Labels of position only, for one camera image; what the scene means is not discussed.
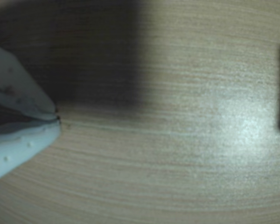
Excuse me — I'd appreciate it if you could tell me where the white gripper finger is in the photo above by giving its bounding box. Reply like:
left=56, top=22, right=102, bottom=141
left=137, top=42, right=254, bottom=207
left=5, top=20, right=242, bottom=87
left=0, top=42, right=58, bottom=120
left=0, top=118, right=62, bottom=185

